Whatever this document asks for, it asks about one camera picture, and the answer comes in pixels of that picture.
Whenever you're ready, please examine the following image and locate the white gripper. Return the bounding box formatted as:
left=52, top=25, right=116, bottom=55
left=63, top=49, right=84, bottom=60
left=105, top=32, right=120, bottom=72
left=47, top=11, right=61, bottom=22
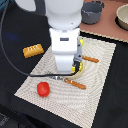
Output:
left=49, top=28, right=82, bottom=74

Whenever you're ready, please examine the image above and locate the toy bread loaf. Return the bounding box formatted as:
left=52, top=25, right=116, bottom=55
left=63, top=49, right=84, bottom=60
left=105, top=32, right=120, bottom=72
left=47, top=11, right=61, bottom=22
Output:
left=23, top=44, right=44, bottom=58

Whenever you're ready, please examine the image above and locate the red toy tomato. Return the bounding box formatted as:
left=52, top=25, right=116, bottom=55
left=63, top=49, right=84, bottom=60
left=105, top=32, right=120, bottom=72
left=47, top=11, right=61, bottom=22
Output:
left=37, top=82, right=50, bottom=97

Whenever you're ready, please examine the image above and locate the yellow butter block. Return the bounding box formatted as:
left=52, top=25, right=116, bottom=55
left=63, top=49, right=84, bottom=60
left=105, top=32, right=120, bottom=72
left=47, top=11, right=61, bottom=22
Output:
left=71, top=62, right=83, bottom=72

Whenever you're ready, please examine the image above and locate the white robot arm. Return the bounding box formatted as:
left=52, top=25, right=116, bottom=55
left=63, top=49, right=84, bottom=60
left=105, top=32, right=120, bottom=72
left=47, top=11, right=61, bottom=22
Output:
left=15, top=0, right=84, bottom=74

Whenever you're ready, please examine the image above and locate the round wooden plate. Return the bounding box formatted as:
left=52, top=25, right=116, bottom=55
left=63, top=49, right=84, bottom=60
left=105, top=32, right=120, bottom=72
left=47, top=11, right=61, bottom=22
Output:
left=75, top=60, right=85, bottom=78

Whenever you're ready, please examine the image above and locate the right grey pot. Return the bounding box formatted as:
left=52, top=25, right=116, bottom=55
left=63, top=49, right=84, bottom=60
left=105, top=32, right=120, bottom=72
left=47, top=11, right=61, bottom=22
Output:
left=81, top=0, right=104, bottom=24

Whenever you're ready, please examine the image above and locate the pink mat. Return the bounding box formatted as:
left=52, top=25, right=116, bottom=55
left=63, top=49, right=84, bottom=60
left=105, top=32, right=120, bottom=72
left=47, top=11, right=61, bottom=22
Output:
left=80, top=1, right=128, bottom=42

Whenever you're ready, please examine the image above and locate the woven beige placemat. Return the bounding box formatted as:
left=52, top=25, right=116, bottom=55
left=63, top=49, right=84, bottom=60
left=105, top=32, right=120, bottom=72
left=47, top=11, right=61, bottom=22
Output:
left=15, top=37, right=116, bottom=128

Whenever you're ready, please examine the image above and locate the cream bowl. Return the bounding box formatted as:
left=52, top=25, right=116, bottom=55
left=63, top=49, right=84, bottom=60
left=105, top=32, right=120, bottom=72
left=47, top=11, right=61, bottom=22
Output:
left=116, top=4, right=128, bottom=31

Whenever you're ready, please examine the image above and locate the knife with wooden handle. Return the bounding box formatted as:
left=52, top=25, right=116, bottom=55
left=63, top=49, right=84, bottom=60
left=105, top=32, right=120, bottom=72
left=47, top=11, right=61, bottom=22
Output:
left=82, top=55, right=99, bottom=63

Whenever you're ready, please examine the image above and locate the fork with wooden handle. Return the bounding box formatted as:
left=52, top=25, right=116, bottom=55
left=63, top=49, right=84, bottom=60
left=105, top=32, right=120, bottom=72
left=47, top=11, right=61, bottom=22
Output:
left=50, top=76, right=86, bottom=89

